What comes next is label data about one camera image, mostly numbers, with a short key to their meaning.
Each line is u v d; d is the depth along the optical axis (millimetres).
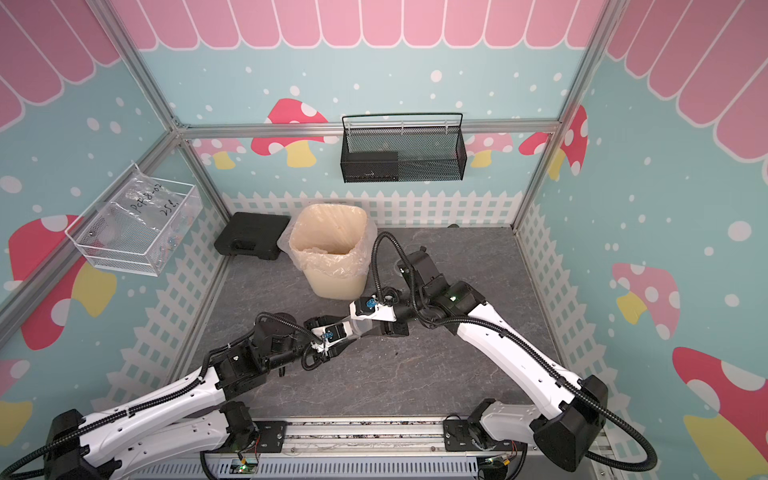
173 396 473
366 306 537
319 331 590
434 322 494
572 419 376
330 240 965
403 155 921
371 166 901
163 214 748
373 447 739
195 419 596
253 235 1130
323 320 653
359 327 634
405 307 584
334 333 580
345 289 966
